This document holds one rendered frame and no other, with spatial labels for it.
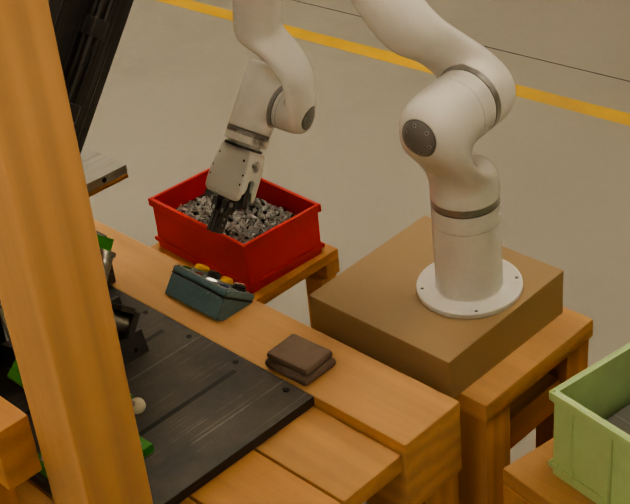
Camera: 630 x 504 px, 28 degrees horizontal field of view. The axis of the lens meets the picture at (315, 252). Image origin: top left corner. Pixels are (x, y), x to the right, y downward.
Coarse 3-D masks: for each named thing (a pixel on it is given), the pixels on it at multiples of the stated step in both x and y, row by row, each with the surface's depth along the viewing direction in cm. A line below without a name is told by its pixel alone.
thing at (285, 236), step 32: (192, 192) 275; (288, 192) 265; (160, 224) 270; (192, 224) 259; (256, 224) 263; (288, 224) 255; (192, 256) 265; (224, 256) 256; (256, 256) 252; (288, 256) 259; (256, 288) 255
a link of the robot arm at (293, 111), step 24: (240, 0) 220; (264, 0) 219; (240, 24) 223; (264, 24) 222; (264, 48) 224; (288, 48) 226; (288, 72) 225; (312, 72) 229; (288, 96) 227; (312, 96) 230; (288, 120) 230; (312, 120) 233
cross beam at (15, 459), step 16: (0, 400) 154; (0, 416) 152; (16, 416) 151; (0, 432) 149; (16, 432) 151; (0, 448) 150; (16, 448) 152; (32, 448) 154; (0, 464) 151; (16, 464) 153; (32, 464) 155; (0, 480) 154; (16, 480) 154
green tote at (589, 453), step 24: (600, 360) 201; (624, 360) 204; (576, 384) 198; (600, 384) 202; (624, 384) 207; (576, 408) 192; (600, 408) 205; (576, 432) 195; (600, 432) 189; (624, 432) 186; (576, 456) 197; (600, 456) 192; (624, 456) 187; (576, 480) 199; (600, 480) 195; (624, 480) 190
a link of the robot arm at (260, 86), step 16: (256, 64) 233; (256, 80) 233; (272, 80) 232; (240, 96) 234; (256, 96) 233; (272, 96) 232; (240, 112) 234; (256, 112) 233; (256, 128) 234; (272, 128) 236
